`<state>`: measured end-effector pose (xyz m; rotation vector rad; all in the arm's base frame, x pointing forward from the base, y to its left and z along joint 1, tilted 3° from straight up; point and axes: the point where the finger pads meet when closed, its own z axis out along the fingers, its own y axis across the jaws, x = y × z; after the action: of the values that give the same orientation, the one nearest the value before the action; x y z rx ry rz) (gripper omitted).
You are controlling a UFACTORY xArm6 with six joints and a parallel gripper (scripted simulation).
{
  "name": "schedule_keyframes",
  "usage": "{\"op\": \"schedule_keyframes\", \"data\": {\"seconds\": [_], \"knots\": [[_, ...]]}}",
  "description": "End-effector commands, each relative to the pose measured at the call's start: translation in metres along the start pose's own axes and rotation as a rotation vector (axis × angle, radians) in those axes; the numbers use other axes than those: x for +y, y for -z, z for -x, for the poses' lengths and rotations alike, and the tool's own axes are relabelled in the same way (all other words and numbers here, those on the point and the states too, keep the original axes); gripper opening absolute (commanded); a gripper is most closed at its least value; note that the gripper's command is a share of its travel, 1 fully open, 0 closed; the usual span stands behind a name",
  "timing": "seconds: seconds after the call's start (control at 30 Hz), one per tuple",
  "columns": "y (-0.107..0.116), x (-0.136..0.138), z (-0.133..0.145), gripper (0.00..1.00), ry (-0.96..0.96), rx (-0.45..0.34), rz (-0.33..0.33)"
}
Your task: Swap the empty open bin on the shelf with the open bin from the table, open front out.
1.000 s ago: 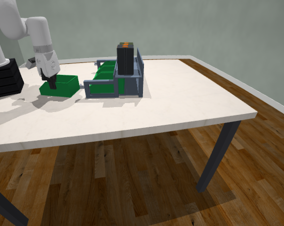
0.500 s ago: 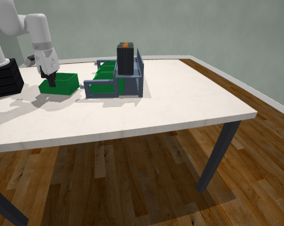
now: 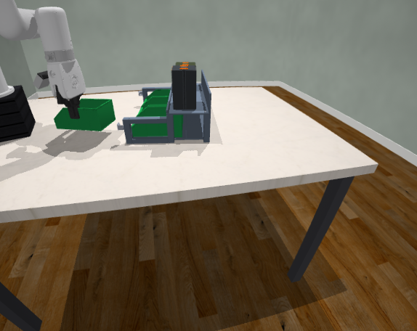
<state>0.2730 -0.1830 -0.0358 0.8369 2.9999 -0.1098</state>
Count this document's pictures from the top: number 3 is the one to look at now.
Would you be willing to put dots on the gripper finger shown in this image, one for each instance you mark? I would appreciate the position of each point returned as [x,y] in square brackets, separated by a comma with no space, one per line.
[77,100]
[72,109]

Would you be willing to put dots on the grey shelf rack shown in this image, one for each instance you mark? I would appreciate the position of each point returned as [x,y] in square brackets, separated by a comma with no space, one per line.
[196,123]

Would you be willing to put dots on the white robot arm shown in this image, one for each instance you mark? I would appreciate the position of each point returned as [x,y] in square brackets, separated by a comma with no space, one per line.
[49,23]

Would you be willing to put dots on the black case with orange latches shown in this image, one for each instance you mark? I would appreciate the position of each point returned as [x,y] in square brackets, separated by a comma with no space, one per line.
[184,87]

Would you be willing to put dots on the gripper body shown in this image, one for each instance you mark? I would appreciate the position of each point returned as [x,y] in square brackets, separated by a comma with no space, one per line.
[68,77]

